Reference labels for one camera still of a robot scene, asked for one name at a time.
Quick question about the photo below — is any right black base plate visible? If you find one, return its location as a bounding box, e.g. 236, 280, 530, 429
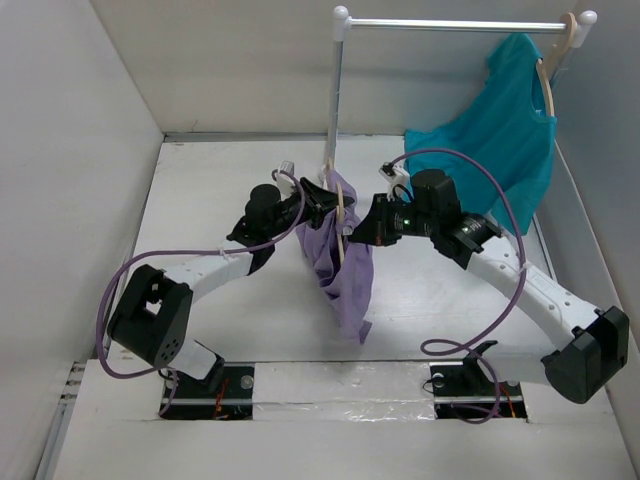
422, 340, 528, 423

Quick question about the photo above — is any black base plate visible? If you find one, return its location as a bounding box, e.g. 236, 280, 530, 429
422, 340, 528, 423
160, 363, 255, 421

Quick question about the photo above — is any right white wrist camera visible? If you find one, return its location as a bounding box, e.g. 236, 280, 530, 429
379, 160, 411, 200

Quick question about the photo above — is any white metal clothes rack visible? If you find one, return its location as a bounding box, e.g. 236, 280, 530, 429
324, 6, 598, 166

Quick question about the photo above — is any teal t shirt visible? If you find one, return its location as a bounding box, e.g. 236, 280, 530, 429
404, 33, 557, 235

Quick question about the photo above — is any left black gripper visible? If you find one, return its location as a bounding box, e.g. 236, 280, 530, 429
266, 179, 354, 240

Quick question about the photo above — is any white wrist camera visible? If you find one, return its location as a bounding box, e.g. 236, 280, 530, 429
379, 160, 411, 200
272, 161, 297, 198

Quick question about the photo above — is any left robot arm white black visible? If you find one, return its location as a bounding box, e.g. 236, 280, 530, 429
106, 178, 355, 397

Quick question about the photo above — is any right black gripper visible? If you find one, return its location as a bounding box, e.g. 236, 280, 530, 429
348, 192, 437, 246

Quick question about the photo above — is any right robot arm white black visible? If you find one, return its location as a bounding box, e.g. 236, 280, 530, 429
350, 169, 630, 404

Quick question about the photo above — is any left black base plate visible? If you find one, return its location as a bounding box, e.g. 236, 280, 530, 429
160, 363, 255, 421

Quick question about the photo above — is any purple t shirt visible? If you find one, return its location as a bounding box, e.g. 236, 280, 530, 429
296, 170, 374, 343

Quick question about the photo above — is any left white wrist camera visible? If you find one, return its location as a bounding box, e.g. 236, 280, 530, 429
272, 161, 297, 198

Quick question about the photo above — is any wooden hanger with teal shirt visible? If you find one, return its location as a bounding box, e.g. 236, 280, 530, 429
536, 12, 577, 117

